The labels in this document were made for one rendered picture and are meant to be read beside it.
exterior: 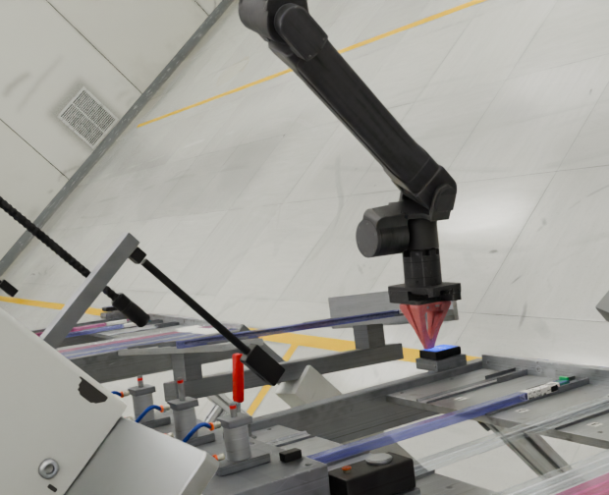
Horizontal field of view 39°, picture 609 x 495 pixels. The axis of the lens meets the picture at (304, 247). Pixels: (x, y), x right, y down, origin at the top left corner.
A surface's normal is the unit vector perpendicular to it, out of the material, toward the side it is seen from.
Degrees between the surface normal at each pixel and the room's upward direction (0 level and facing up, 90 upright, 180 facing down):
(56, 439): 90
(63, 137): 90
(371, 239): 46
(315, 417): 90
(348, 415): 90
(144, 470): 0
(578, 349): 0
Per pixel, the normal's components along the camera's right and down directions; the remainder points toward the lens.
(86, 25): 0.54, -0.02
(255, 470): -0.11, -0.99
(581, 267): -0.65, -0.64
